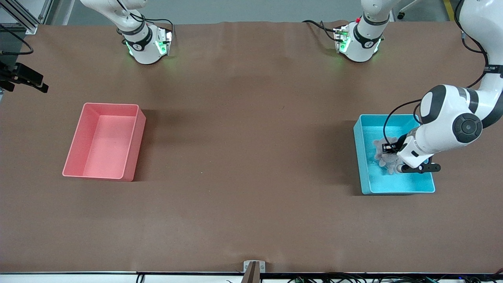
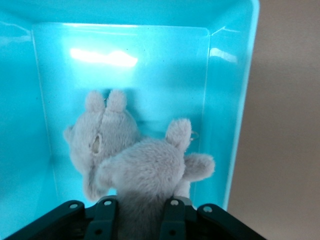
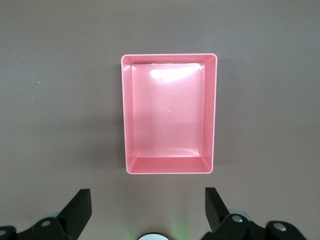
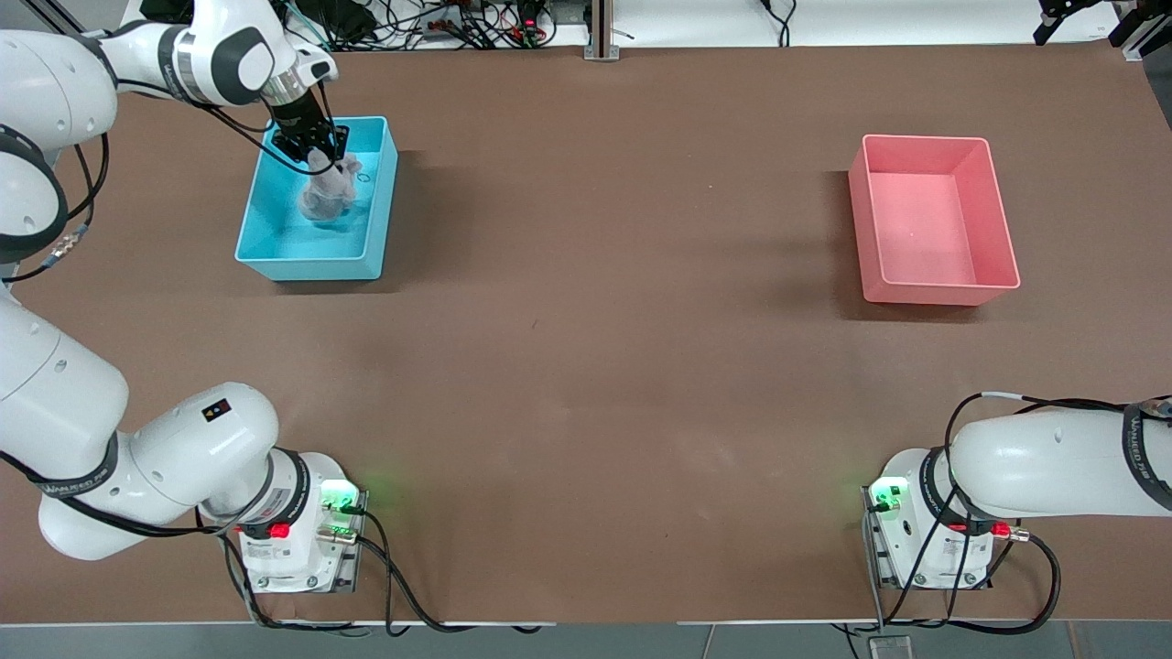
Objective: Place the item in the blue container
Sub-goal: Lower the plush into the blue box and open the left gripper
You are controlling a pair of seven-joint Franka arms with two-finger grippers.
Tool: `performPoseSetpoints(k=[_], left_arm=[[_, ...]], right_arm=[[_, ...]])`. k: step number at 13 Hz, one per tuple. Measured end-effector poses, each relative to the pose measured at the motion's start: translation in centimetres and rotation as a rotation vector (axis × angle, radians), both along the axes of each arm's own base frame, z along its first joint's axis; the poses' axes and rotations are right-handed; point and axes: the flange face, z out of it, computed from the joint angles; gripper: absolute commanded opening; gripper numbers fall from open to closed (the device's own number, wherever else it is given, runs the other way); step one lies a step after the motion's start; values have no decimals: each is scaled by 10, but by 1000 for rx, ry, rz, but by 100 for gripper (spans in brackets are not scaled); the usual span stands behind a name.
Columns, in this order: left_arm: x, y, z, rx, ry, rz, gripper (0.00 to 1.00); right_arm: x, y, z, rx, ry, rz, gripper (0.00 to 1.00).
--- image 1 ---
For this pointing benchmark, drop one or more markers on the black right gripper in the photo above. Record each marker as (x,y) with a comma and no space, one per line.
(18,73)

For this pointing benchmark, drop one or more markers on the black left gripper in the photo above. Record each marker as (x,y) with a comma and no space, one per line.
(400,142)

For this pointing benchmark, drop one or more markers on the grey plush toy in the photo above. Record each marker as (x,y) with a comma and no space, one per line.
(389,167)
(379,147)

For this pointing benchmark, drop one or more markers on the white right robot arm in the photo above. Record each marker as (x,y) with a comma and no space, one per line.
(145,53)

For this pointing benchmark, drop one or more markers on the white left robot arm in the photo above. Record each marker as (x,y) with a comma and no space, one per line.
(444,129)

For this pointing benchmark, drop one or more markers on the blue plastic box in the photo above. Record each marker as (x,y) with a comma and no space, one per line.
(393,182)

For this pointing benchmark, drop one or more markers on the pink plastic box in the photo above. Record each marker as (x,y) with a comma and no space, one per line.
(106,157)

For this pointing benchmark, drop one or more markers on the silver base connector plate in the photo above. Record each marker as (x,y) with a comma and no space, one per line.
(168,39)
(340,37)

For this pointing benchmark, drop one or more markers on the black caster wheel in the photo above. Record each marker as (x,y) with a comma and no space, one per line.
(401,15)

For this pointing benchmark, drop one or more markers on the brown table mat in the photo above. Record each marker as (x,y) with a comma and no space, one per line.
(251,204)

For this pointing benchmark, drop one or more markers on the aluminium frame profile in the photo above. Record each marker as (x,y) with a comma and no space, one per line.
(30,28)

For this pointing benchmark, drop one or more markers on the metal mounting bracket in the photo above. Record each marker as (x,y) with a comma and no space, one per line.
(261,266)

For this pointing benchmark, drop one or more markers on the brown camera post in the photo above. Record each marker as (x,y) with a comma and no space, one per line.
(251,275)

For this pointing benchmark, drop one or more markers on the white table edge rail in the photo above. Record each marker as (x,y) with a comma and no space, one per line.
(78,278)

